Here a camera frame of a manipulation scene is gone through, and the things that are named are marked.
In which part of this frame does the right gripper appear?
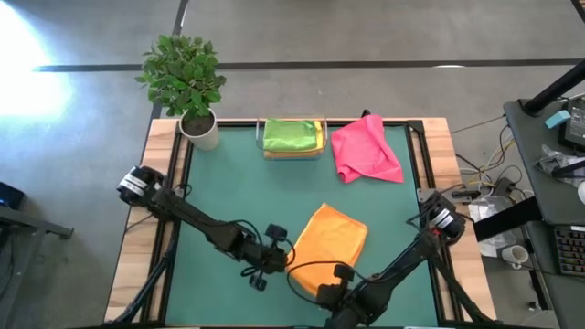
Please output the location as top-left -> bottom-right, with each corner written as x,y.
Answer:
317,279 -> 392,329

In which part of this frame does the orange microfiber towel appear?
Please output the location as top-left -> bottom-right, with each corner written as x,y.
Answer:
264,150 -> 324,160
286,203 -> 369,297

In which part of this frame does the green microfiber towel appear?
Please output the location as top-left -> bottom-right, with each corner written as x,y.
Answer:
263,118 -> 319,154

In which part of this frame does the pink microfiber towel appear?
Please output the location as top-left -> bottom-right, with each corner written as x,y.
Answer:
330,113 -> 406,185

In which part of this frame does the teal table mat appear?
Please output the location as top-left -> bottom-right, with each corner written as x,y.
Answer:
163,123 -> 447,328

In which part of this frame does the clear plastic bin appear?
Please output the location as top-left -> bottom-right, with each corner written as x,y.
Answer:
255,116 -> 328,161

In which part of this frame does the white mug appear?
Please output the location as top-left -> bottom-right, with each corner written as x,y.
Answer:
501,244 -> 530,271

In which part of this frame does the clear plastic bag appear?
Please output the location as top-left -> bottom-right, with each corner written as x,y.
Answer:
468,195 -> 516,259

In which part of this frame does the black flat bar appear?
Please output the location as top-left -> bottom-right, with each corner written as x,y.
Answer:
473,196 -> 544,243

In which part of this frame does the black power adapter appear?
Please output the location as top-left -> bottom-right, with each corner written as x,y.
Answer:
495,176 -> 516,198

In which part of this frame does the potted green leafy plant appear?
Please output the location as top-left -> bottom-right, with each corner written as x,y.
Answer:
134,34 -> 229,152

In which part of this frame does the backlit black keyboard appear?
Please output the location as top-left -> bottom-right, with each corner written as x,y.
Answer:
552,223 -> 585,278

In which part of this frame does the dark grey metal stand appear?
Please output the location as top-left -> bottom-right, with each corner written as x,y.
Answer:
0,204 -> 75,329

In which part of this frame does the dark grey side desk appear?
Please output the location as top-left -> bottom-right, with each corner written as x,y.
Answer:
502,93 -> 585,329

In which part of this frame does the crumpled clear plastic wrap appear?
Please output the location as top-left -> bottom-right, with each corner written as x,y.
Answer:
531,143 -> 585,188

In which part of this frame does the black elongated tool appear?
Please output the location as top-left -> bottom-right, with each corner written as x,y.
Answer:
550,158 -> 585,180

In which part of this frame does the black device with blue light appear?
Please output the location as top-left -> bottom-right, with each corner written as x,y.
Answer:
0,181 -> 27,211

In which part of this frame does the small light blue box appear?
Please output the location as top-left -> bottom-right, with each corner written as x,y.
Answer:
544,110 -> 572,131

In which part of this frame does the black screen device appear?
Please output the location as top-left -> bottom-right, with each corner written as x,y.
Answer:
558,96 -> 585,153

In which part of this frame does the black diagonal pole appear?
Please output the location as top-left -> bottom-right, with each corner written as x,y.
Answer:
522,58 -> 585,116

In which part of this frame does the black left camera cable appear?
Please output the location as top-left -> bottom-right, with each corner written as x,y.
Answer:
228,219 -> 296,279

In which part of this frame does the black camera cable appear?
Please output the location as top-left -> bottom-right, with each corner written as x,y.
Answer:
228,219 -> 296,279
285,260 -> 367,306

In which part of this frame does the black right camera cable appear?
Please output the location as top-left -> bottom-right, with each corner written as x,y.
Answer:
285,260 -> 367,306

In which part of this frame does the black diagonal frame strut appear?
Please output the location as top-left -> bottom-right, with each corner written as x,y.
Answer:
429,253 -> 497,325
112,253 -> 174,324

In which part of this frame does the black aluminium table frame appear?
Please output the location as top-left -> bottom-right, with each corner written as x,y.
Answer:
139,117 -> 461,329

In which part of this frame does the yellow cable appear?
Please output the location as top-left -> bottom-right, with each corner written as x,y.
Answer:
477,136 -> 517,185

